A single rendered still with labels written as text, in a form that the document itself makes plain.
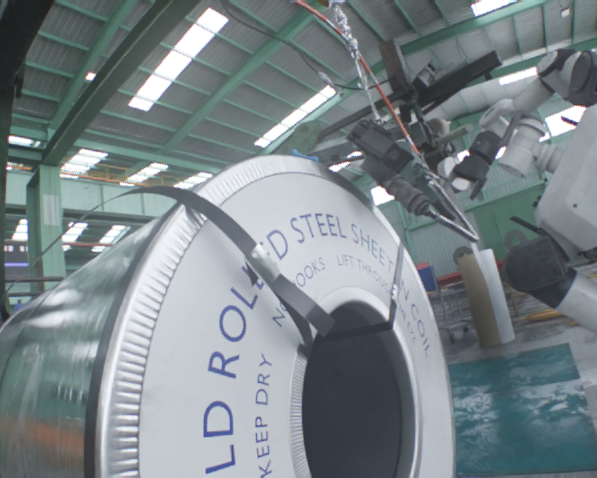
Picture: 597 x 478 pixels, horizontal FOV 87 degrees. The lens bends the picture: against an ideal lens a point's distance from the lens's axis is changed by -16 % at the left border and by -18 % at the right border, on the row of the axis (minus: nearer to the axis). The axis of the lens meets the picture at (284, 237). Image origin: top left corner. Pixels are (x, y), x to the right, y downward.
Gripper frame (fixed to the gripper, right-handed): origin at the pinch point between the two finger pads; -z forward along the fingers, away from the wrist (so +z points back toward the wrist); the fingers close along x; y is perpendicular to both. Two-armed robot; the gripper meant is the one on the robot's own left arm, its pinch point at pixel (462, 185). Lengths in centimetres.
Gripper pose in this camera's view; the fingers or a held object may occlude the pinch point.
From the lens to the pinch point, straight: 123.7
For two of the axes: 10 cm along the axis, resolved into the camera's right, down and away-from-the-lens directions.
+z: 5.6, -8.2, -0.9
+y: 7.1, 4.2, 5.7
